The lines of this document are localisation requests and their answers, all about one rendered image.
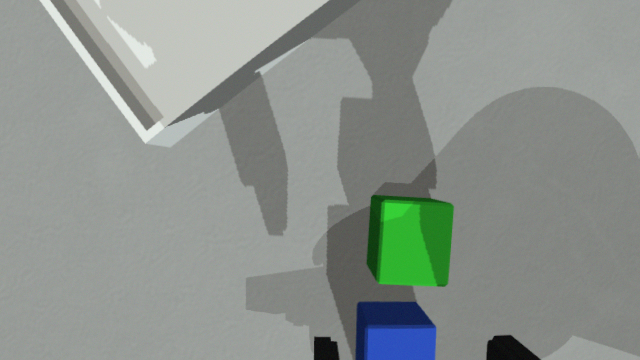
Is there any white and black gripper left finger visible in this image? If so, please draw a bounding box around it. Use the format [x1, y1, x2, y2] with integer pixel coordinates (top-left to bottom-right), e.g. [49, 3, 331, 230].
[314, 337, 339, 360]

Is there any green block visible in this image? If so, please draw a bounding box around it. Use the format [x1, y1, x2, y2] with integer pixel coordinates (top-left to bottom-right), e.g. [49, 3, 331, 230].
[367, 195, 454, 287]

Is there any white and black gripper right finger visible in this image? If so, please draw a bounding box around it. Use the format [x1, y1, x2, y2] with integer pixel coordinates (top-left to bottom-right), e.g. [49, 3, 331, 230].
[486, 335, 541, 360]

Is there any white square tray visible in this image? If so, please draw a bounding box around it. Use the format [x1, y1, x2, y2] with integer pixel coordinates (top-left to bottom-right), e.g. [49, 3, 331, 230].
[40, 0, 361, 147]

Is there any blue block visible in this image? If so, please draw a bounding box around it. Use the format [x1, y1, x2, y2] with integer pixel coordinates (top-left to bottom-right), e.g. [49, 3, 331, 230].
[356, 302, 436, 360]

